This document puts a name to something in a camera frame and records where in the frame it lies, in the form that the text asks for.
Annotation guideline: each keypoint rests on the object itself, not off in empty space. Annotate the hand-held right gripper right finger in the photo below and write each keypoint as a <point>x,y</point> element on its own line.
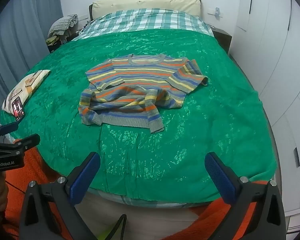
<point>220,177</point>

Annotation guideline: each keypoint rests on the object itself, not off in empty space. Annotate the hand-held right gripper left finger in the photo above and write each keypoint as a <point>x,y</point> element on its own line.
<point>86,176</point>

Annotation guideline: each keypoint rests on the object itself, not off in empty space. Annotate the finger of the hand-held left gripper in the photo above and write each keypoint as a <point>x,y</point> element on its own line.
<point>27,141</point>
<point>7,128</point>

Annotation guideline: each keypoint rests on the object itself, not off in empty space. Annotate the striped knit sweater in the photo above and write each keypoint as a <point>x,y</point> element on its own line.
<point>140,72</point>

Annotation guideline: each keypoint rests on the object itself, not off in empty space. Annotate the person's left hand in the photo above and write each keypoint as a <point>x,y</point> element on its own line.
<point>2,191</point>

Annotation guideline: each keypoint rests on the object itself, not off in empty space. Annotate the smartphone with lit screen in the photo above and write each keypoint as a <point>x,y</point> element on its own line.
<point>18,108</point>

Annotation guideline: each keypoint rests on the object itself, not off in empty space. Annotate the printed white pillow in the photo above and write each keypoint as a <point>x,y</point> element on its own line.
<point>30,82</point>

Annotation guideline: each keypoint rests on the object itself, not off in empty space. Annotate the green velvet blanket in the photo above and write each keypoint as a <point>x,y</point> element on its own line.
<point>215,117</point>

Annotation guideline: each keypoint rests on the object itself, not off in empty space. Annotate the grey curtain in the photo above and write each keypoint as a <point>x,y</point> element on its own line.
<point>15,42</point>

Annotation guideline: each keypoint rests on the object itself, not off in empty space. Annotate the olive cloth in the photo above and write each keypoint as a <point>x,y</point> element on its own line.
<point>52,40</point>

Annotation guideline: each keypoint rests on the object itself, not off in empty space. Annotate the checked cloth pile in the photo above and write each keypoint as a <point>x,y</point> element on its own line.
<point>62,23</point>

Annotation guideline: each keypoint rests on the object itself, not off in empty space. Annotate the white wardrobe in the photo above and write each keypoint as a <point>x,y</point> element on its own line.
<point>277,55</point>

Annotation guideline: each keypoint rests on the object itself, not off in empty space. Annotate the dark nightstand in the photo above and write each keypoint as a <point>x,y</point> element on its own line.
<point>223,38</point>

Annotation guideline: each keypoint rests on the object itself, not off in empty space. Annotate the teal checked bed sheet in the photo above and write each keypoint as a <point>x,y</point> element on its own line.
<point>145,20</point>

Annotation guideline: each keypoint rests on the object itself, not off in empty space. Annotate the cream padded headboard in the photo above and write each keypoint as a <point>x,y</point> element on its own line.
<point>145,2</point>

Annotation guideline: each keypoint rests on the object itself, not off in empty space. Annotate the white wall socket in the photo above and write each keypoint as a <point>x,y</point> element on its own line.
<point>216,12</point>

